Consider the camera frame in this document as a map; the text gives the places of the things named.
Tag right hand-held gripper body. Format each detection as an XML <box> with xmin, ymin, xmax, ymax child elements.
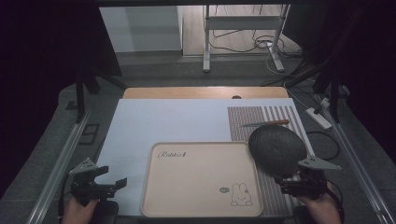
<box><xmin>279</xmin><ymin>155</ymin><xmax>342</xmax><ymax>200</ymax></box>

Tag white table sheet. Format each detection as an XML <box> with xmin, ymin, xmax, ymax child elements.
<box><xmin>94</xmin><ymin>98</ymin><xmax>316</xmax><ymax>217</ymax></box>

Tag left hand-held gripper cable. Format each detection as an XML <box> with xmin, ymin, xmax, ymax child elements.
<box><xmin>57</xmin><ymin>174</ymin><xmax>73</xmax><ymax>220</ymax></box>

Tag black cable loop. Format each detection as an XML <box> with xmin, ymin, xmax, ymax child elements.
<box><xmin>305</xmin><ymin>130</ymin><xmax>341</xmax><ymax>161</ymax></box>

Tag person's left hand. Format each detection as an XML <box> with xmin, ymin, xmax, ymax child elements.
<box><xmin>62</xmin><ymin>197</ymin><xmax>99</xmax><ymax>224</ymax></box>

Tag knife with wooden handle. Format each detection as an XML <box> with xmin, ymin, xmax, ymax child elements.
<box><xmin>241</xmin><ymin>119</ymin><xmax>290</xmax><ymax>128</ymax></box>

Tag beige tray with rabbit print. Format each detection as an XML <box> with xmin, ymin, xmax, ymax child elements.
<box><xmin>140</xmin><ymin>141</ymin><xmax>264</xmax><ymax>218</ymax></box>

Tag aluminium rail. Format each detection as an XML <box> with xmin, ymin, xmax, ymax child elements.
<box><xmin>321</xmin><ymin>101</ymin><xmax>396</xmax><ymax>224</ymax></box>
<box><xmin>26</xmin><ymin>112</ymin><xmax>91</xmax><ymax>224</ymax></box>

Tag white metal stand frame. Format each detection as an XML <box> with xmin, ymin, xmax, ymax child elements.
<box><xmin>202</xmin><ymin>4</ymin><xmax>291</xmax><ymax>74</ymax></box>

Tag hand-held gripper cable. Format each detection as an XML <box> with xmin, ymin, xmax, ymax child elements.
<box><xmin>326</xmin><ymin>179</ymin><xmax>346</xmax><ymax>223</ymax></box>
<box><xmin>57</xmin><ymin>174</ymin><xmax>73</xmax><ymax>220</ymax></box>

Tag tangled floor cables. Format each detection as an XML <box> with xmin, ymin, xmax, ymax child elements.
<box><xmin>208</xmin><ymin>27</ymin><xmax>303</xmax><ymax>60</ymax></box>

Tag dark curtain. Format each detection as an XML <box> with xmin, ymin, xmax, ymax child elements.
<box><xmin>0</xmin><ymin>0</ymin><xmax>123</xmax><ymax>197</ymax></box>
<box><xmin>281</xmin><ymin>0</ymin><xmax>396</xmax><ymax>157</ymax></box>

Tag black floor plate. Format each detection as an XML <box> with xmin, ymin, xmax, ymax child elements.
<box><xmin>78</xmin><ymin>123</ymin><xmax>101</xmax><ymax>146</ymax></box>

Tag right hand-held gripper cable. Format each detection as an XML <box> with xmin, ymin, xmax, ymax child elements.
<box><xmin>326</xmin><ymin>179</ymin><xmax>346</xmax><ymax>223</ymax></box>

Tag striped placemat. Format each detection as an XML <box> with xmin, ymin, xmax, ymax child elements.
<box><xmin>227</xmin><ymin>105</ymin><xmax>316</xmax><ymax>217</ymax></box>

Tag person's right hand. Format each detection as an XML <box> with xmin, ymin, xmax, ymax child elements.
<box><xmin>298</xmin><ymin>183</ymin><xmax>343</xmax><ymax>224</ymax></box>

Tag white power strip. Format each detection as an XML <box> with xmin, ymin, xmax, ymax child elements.
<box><xmin>305</xmin><ymin>106</ymin><xmax>333</xmax><ymax>131</ymax></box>

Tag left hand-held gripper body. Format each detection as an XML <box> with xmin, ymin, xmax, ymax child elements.
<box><xmin>68</xmin><ymin>157</ymin><xmax>117</xmax><ymax>207</ymax></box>

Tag black stand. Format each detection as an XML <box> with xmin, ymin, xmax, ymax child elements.
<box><xmin>74</xmin><ymin>69</ymin><xmax>127</xmax><ymax>123</ymax></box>
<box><xmin>312</xmin><ymin>60</ymin><xmax>345</xmax><ymax>123</ymax></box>

